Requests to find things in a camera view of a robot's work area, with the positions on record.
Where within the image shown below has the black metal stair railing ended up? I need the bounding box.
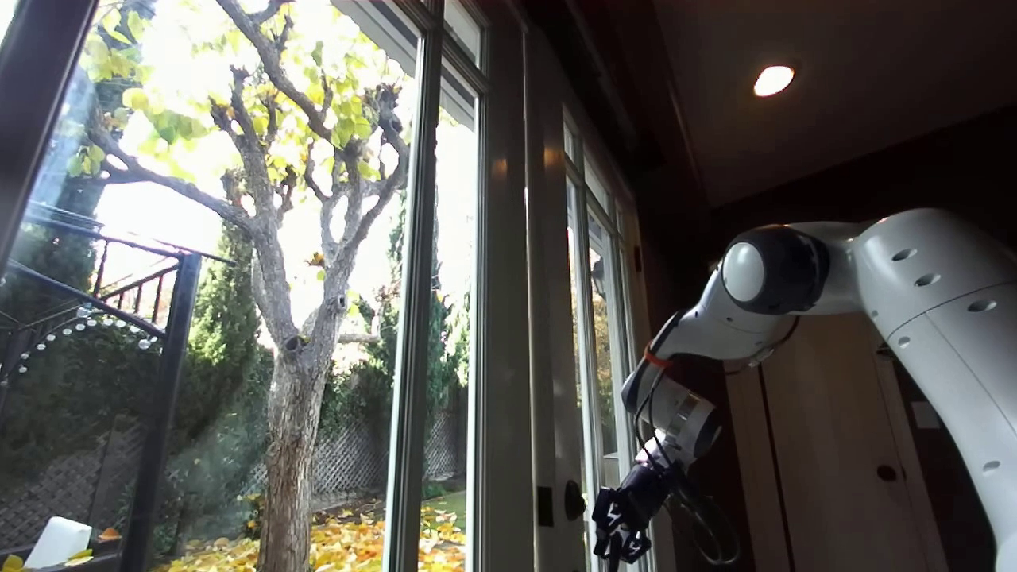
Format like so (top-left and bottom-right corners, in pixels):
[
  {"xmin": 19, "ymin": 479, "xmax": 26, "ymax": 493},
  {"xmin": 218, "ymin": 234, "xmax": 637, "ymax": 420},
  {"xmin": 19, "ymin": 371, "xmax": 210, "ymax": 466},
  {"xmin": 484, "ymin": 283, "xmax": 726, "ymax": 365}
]
[{"xmin": 0, "ymin": 217, "xmax": 199, "ymax": 572}]

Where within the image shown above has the white french door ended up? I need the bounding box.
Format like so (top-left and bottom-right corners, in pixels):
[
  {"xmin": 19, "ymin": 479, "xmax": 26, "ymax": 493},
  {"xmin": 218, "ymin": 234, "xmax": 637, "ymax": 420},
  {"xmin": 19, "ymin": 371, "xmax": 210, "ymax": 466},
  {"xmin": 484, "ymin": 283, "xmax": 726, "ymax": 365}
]
[
  {"xmin": 382, "ymin": 0, "xmax": 556, "ymax": 572},
  {"xmin": 559, "ymin": 114, "xmax": 654, "ymax": 572}
]

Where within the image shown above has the wooden interior cabinet door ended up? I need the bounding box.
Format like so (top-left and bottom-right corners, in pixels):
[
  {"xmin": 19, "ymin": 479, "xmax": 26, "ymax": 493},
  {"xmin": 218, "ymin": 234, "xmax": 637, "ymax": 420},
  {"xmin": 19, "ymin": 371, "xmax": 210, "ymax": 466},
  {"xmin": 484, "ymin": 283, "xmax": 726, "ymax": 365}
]
[{"xmin": 726, "ymin": 319, "xmax": 948, "ymax": 572}]

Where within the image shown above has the black door lever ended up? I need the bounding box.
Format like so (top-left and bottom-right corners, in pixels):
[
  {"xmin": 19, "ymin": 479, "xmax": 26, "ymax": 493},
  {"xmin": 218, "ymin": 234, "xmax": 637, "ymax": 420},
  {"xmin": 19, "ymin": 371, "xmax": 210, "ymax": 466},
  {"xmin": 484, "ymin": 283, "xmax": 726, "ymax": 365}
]
[{"xmin": 562, "ymin": 479, "xmax": 585, "ymax": 521}]

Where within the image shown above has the bare garden tree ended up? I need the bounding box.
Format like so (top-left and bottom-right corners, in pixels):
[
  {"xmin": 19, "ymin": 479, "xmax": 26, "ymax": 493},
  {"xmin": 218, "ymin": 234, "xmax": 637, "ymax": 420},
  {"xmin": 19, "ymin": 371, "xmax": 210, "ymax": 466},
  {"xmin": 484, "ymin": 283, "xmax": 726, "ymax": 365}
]
[{"xmin": 89, "ymin": 0, "xmax": 409, "ymax": 572}]

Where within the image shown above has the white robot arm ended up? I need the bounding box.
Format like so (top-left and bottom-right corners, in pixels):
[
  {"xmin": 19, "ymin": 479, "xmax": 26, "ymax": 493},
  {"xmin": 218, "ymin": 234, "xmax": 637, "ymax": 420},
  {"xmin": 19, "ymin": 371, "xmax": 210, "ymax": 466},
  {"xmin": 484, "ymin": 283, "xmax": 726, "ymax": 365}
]
[{"xmin": 591, "ymin": 207, "xmax": 1017, "ymax": 572}]

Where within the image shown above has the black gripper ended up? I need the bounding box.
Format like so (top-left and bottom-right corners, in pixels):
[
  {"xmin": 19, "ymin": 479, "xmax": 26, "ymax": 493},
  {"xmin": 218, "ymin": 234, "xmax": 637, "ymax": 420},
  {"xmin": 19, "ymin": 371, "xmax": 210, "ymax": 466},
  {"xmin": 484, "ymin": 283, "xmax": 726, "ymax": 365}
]
[{"xmin": 591, "ymin": 465, "xmax": 681, "ymax": 562}]

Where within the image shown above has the recessed ceiling light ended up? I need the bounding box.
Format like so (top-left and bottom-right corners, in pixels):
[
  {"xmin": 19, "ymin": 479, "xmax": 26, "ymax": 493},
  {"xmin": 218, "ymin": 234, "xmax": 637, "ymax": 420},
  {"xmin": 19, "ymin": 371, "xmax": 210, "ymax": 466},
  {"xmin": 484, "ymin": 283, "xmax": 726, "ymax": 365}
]
[{"xmin": 736, "ymin": 50, "xmax": 808, "ymax": 100}]

